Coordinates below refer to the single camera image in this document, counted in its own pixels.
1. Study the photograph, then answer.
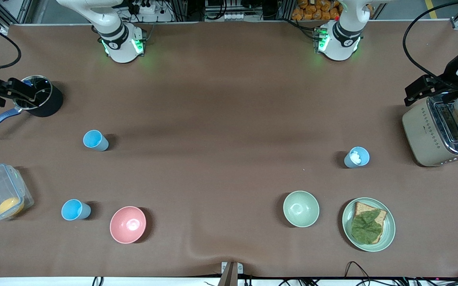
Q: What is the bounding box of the light blue plastic cup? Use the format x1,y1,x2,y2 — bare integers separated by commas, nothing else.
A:
83,130,109,152
61,199,91,221
344,147,370,168

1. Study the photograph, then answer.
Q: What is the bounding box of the beige and chrome toaster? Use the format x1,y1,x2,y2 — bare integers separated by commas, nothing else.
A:
402,93,458,167

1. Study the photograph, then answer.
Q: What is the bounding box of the orange round food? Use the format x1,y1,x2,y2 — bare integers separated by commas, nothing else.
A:
0,197,25,217

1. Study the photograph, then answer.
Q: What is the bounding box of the brown bread slice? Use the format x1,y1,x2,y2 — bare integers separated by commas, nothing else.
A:
352,202,388,244

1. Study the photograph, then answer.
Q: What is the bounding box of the orange packaged snacks pile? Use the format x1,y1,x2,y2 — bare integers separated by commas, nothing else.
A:
291,0,343,21

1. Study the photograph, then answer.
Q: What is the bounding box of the pale green plate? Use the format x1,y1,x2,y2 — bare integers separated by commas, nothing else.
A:
342,197,396,252

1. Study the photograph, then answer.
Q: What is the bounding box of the green lettuce leaf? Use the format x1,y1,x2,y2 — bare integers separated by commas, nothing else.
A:
351,210,383,244

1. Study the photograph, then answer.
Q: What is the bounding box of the white power strip with plugs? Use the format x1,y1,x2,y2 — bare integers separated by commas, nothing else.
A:
133,0,158,14

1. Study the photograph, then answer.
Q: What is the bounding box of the pink bowl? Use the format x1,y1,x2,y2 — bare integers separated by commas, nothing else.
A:
110,206,147,244

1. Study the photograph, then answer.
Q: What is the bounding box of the pale green bowl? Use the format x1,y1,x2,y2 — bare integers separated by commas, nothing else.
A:
283,191,320,228

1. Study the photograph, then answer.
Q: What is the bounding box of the brown table mat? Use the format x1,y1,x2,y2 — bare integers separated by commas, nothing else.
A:
0,20,458,278

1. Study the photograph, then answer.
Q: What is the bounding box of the black pot with blue handle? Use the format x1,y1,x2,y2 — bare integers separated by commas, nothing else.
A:
0,75,64,137

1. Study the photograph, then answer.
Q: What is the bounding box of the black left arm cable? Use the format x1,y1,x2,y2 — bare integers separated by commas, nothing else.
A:
402,0,458,82

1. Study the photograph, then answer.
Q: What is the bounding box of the black cable loop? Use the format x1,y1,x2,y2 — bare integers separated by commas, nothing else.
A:
344,261,373,280

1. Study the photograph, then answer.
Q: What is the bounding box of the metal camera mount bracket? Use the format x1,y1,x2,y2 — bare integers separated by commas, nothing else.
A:
221,261,243,286

